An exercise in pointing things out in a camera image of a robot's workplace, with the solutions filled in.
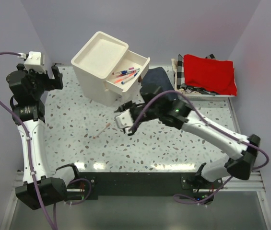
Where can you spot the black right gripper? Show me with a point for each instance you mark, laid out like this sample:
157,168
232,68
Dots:
129,105

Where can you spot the white cloth basket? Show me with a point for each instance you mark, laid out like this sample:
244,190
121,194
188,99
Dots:
197,93

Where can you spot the dark blue pencil pouch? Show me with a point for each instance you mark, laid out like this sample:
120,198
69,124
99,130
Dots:
157,84

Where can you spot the orange marker pen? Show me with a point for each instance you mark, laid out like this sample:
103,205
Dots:
123,78

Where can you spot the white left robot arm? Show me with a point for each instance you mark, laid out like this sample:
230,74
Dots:
39,183

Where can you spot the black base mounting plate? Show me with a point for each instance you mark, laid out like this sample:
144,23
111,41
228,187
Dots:
140,184

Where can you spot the red pen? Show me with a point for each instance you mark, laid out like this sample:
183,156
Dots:
126,74

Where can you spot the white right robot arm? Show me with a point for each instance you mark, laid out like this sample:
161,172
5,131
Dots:
241,151

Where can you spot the black white checkered cloth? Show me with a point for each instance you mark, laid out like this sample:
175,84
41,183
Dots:
179,72

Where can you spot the blue-capped white marker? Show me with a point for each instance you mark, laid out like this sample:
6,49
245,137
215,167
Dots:
128,79

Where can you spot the aluminium frame rail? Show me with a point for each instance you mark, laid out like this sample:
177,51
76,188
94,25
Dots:
254,183

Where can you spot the small blue-tipped pen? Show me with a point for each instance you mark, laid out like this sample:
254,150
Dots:
124,71

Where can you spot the cream drawer organizer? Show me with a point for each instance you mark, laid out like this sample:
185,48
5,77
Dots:
95,62

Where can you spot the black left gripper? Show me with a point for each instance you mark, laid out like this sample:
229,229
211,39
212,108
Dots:
55,83

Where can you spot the red folded cloth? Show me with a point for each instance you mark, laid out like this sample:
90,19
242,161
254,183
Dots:
210,74

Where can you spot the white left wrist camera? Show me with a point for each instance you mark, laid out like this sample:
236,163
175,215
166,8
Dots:
34,61

